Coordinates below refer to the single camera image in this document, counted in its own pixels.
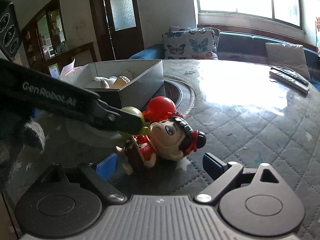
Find quilted glass-covered desktop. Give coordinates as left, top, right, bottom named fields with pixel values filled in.
left=0, top=59, right=320, bottom=240

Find grey remote control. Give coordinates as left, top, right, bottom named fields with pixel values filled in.
left=269, top=70, right=309, bottom=95

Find white toy figure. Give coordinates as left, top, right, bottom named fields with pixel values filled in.
left=94, top=76, right=116, bottom=89

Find wooden display cabinet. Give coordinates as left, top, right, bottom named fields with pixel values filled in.
left=20, top=0, right=68, bottom=67

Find dark wooden glass door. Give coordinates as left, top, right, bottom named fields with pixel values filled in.
left=86, top=0, right=146, bottom=62

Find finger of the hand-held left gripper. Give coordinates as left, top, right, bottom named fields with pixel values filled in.
left=85, top=99, right=146, bottom=136

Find white paper sheets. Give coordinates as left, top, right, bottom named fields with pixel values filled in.
left=59, top=59, right=84, bottom=81

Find green round toy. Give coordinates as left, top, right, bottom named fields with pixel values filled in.
left=119, top=106, right=151, bottom=138

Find red round toy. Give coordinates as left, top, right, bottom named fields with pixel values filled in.
left=142, top=96, right=177, bottom=120

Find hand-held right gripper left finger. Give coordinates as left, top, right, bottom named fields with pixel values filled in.
left=40, top=152, right=127, bottom=203

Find black remote control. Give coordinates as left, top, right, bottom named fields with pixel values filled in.
left=271, top=66, right=310, bottom=86

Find beige toy figure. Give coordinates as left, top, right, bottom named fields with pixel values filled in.
left=110, top=75, right=131, bottom=89

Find blue sofa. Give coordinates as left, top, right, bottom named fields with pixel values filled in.
left=128, top=31, right=320, bottom=92

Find black-haired doll figure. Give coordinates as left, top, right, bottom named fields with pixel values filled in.
left=115, top=112, right=207, bottom=176

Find grey plain pillow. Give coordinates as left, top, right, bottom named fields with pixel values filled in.
left=265, top=42, right=311, bottom=79

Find person's left hand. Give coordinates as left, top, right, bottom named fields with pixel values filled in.
left=0, top=109, right=46, bottom=193

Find grey cardboard box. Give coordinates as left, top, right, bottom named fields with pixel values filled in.
left=59, top=59, right=164, bottom=108

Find round built-in hob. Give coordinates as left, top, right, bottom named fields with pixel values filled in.
left=149, top=78, right=196, bottom=111

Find butterfly print pillow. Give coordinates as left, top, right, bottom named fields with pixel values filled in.
left=169, top=26, right=221, bottom=50
left=162, top=29, right=218, bottom=61

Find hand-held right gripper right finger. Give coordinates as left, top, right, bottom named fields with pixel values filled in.
left=194, top=152, right=280, bottom=204

